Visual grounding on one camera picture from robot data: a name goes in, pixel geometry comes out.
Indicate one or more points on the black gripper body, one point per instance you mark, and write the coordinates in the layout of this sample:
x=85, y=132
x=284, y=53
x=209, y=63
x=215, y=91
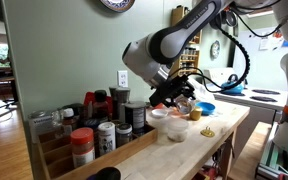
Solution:
x=168, y=91

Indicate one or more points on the labeled clear plastic bottle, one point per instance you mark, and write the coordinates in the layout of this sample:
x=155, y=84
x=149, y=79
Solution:
x=184, y=104

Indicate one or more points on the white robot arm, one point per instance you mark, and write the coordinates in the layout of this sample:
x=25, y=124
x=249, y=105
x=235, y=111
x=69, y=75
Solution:
x=147, y=56

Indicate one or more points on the white bottle lid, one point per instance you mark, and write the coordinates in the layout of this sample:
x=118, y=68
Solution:
x=159, y=113

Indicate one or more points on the light blue plastic bowl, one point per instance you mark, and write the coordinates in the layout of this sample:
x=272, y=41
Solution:
x=207, y=108

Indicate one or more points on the dark sauce bottle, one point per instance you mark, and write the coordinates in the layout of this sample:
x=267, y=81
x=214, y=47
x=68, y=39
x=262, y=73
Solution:
x=100, y=106

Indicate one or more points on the small white capped bottle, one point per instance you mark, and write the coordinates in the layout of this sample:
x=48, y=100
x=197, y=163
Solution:
x=69, y=123

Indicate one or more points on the lower wooden spice rack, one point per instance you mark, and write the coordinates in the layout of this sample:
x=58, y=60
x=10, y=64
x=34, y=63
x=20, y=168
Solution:
x=188, y=61

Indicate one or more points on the gold lidded small jar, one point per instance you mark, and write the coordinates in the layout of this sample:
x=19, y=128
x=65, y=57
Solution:
x=196, y=113

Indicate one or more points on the dark blue salt canister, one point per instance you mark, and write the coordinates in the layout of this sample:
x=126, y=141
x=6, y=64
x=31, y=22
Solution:
x=135, y=115

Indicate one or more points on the stainless steel shaker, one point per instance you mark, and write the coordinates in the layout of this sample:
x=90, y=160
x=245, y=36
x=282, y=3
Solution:
x=122, y=94

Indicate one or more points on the gold perforated sink strainer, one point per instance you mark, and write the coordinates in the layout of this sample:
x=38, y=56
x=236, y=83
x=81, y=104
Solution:
x=207, y=132

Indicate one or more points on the black lidded small jar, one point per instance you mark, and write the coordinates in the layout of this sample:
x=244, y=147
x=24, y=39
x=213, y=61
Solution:
x=123, y=134

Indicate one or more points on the blue tea kettle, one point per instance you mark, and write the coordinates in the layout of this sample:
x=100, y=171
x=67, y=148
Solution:
x=233, y=78

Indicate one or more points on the white lidded spice shaker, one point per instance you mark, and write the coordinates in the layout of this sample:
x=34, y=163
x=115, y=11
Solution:
x=106, y=135

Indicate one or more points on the white electric stove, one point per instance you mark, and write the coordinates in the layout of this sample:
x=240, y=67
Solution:
x=264, y=107

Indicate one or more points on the red lidded spice jar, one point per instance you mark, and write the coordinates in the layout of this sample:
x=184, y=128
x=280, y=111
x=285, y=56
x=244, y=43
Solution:
x=82, y=141

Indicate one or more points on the white box in tray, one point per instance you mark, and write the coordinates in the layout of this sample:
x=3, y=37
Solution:
x=40, y=122

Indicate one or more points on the wooden spice tray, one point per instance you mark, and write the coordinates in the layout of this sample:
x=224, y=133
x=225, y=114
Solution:
x=57, y=161

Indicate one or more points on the white wall power outlet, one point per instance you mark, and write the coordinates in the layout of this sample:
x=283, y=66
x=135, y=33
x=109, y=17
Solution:
x=122, y=78

